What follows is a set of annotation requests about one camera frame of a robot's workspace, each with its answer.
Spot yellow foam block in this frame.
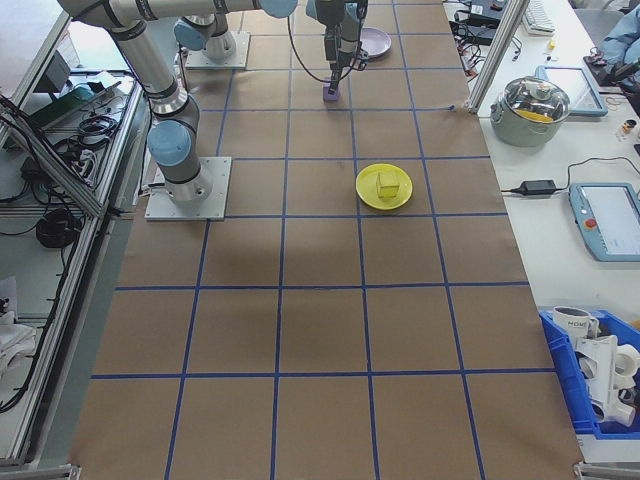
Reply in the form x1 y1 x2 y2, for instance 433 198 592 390
375 172 401 200

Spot purple plate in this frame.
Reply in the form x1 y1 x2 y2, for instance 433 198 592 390
357 27 393 60

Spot yellow plate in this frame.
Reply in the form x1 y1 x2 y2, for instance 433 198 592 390
355 163 414 211

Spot black electronics box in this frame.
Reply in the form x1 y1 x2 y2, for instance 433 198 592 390
467 2 504 27

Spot gray cooking pot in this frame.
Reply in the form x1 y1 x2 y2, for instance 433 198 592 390
489 97 569 147

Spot glass pot lid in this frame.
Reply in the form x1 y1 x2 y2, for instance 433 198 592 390
502 76 571 125

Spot white keyboard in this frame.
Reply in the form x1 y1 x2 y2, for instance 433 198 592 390
522 0 557 35

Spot black power adapter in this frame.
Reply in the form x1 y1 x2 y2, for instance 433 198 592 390
519 179 558 195

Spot blue teach pendant dark screen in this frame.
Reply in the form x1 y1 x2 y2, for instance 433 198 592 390
534 64 610 119

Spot green circuit board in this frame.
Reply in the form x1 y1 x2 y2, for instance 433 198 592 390
29 82 124 131

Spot gray metal box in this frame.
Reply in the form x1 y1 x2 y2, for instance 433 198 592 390
33 49 71 94

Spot person in blue coat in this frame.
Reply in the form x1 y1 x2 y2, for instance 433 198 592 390
597 9 640 89

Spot blue teach pendant lit screen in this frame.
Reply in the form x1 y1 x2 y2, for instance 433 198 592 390
568 181 640 262

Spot white mug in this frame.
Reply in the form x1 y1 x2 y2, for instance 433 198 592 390
551 305 600 346

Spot blue plastic bin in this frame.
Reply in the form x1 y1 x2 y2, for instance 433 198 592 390
538 308 640 441

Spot white pipe fitting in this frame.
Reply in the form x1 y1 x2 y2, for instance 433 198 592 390
574 333 640 429

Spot white cloth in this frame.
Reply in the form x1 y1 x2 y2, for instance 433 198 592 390
0 277 39 381

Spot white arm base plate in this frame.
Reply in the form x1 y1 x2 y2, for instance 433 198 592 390
144 156 234 221
185 31 251 70

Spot slanted aluminium post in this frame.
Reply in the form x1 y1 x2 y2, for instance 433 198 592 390
467 0 530 115

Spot V-shaped metal bar frame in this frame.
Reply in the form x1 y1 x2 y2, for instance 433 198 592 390
0 0 151 466

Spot black power adapter cable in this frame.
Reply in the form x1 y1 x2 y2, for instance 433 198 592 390
501 157 640 195

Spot black coiled cable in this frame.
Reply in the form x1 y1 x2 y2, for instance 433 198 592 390
35 208 84 250

